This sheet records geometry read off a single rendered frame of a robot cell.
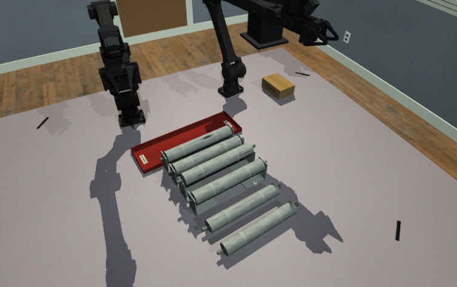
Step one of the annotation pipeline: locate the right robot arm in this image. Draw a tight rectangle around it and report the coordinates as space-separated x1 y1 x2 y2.
87 0 146 128

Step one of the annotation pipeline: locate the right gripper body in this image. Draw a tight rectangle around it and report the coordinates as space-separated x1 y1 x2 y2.
99 62 142 92

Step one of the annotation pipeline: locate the red scrap tray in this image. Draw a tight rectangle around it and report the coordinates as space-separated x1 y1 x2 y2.
131 111 242 174

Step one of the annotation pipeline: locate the brown cardboard box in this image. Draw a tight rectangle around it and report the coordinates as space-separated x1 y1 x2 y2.
262 73 295 100

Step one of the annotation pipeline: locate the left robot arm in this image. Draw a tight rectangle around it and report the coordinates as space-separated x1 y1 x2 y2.
202 0 320 98

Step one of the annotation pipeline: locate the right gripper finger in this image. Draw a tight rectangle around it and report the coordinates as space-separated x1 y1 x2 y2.
104 71 120 99
126 67 139 96

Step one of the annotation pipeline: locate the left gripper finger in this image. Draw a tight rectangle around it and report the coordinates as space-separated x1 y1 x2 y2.
304 26 328 46
321 20 339 41

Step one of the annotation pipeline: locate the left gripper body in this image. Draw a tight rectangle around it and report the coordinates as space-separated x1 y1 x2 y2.
293 18 325 45

